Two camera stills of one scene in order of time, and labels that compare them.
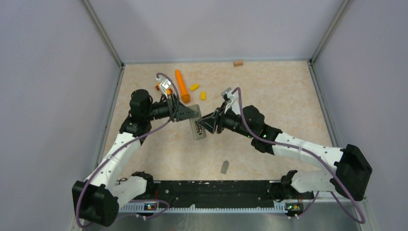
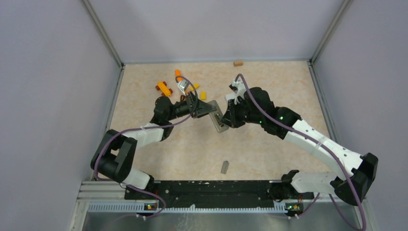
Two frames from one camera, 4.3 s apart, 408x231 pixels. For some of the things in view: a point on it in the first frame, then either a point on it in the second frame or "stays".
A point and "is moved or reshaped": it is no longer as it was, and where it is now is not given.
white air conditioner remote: [199, 132] is moved or reshaped
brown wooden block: [238, 63] stays
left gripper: [185, 112] to [198, 108]
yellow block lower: [203, 96] stays
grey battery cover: [225, 166] stays
